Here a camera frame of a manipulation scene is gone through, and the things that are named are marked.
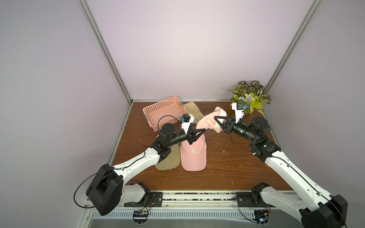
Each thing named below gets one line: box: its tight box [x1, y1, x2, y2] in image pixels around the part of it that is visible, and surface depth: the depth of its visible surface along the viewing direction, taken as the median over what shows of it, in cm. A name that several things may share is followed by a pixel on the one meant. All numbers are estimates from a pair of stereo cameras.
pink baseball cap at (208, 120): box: [195, 106, 228, 133], surface depth 67 cm
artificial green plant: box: [227, 80, 273, 116], surface depth 94 cm
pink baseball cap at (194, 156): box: [180, 133, 208, 172], surface depth 86 cm
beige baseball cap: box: [154, 143, 182, 171], surface depth 86 cm
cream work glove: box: [183, 101, 205, 124], surface depth 116 cm
